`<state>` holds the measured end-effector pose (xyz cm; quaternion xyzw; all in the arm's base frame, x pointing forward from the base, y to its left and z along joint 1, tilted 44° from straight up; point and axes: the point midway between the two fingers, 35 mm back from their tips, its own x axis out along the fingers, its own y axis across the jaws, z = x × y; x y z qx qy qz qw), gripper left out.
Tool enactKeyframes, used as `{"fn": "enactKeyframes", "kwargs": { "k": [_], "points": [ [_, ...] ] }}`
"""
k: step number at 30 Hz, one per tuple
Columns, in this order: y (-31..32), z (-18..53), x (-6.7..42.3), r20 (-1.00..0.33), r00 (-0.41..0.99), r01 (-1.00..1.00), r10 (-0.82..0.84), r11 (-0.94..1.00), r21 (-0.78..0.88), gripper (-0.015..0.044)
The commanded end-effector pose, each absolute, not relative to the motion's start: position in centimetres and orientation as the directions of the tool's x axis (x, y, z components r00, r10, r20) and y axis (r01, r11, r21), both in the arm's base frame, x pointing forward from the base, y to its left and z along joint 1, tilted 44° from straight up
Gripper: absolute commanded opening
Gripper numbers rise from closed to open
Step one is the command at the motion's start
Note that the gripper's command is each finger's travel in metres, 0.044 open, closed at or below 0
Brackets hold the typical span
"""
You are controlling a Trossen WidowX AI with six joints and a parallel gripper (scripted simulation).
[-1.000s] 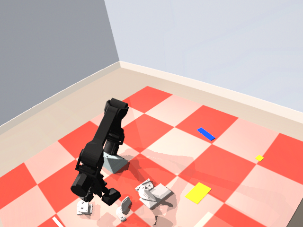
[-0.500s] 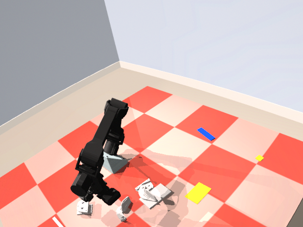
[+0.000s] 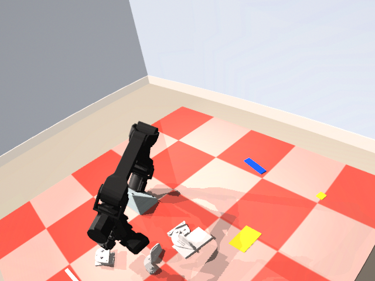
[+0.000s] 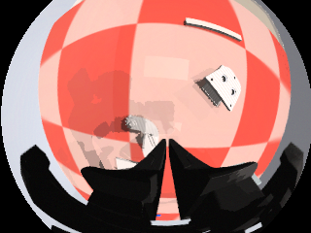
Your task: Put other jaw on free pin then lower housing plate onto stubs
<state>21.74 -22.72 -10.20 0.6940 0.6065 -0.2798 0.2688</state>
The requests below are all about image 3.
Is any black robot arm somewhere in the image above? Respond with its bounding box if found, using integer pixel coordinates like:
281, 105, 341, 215
87, 121, 159, 251

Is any blue flat bar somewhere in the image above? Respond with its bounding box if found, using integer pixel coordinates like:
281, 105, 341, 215
244, 158, 266, 174

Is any yellow flat rectangular plate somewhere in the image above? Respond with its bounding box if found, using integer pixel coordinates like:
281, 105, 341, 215
229, 226, 261, 253

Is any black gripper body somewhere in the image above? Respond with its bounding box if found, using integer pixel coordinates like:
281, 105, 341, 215
113, 214, 149, 255

